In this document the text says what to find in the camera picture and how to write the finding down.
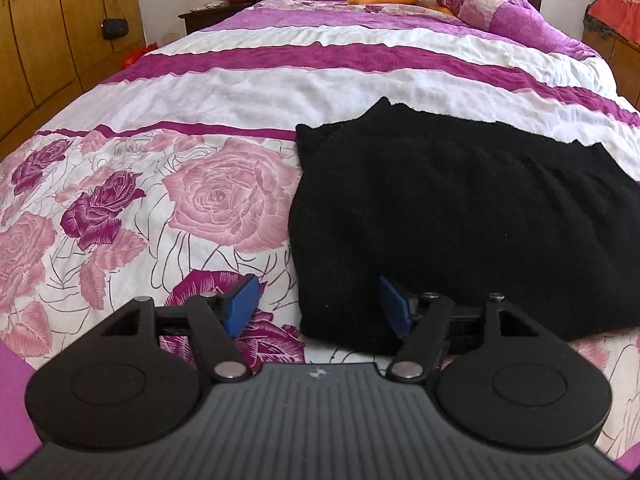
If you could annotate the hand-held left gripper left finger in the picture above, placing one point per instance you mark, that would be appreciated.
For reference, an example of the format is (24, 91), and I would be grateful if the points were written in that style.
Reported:
(239, 306)

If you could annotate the wooden side cabinet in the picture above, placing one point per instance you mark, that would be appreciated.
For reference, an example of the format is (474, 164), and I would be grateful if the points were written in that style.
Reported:
(617, 62)

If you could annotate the yellow wooden wardrobe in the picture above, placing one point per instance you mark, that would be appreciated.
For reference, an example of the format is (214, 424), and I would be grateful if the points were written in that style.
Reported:
(45, 35)

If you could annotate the small black pouch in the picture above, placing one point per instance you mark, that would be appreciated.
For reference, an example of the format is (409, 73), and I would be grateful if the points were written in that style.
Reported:
(115, 29)

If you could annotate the dark wooden nightstand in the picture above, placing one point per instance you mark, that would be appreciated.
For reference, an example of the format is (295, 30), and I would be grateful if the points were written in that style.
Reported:
(205, 19)

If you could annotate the papers on nightstand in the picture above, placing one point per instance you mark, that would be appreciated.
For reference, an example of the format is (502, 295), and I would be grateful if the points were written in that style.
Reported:
(207, 6)

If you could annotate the purple white floral bedspread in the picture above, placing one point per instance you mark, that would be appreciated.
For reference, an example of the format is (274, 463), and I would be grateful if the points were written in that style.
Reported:
(240, 95)

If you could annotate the black knit garment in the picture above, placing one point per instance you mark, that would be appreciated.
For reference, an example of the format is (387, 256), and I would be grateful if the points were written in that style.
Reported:
(450, 200)

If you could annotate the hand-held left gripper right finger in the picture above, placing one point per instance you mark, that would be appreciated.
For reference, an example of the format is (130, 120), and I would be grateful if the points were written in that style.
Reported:
(395, 307)

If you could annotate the folded purple floral quilt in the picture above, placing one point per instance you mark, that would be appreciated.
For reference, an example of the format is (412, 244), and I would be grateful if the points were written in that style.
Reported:
(520, 22)

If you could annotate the orange white curtain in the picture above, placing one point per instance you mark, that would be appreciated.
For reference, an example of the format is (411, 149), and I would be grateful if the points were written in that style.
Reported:
(617, 0)

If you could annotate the red bag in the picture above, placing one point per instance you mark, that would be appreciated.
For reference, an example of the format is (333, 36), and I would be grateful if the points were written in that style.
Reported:
(139, 55)

